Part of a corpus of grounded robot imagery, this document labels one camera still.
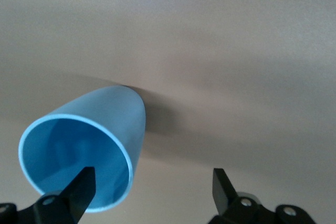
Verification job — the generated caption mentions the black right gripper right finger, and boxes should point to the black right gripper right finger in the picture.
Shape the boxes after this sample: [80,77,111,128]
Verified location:
[209,167,313,224]

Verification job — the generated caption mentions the blue plastic cup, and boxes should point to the blue plastic cup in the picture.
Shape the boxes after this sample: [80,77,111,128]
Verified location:
[17,84,146,214]

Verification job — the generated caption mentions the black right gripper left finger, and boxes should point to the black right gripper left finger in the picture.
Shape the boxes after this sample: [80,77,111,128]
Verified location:
[0,166,96,224]

